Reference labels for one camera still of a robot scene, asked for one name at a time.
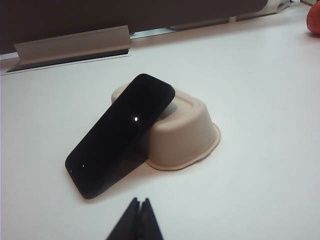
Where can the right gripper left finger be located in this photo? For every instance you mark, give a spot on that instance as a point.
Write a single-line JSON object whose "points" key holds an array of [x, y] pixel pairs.
{"points": [[128, 225]]}

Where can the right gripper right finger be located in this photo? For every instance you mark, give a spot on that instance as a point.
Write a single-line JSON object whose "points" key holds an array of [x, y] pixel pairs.
{"points": [[150, 225]]}

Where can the black smartphone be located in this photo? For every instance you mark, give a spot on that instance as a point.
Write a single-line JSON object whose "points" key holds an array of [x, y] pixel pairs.
{"points": [[112, 137]]}

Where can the beige upturned pulp tray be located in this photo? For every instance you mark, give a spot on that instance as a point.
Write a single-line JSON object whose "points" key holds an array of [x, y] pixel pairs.
{"points": [[185, 135]]}

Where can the grey fabric desk divider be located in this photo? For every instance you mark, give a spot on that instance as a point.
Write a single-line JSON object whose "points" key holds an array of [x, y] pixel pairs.
{"points": [[75, 17]]}

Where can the orange round object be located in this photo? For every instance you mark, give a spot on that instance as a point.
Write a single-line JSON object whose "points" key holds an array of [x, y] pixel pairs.
{"points": [[314, 20]]}

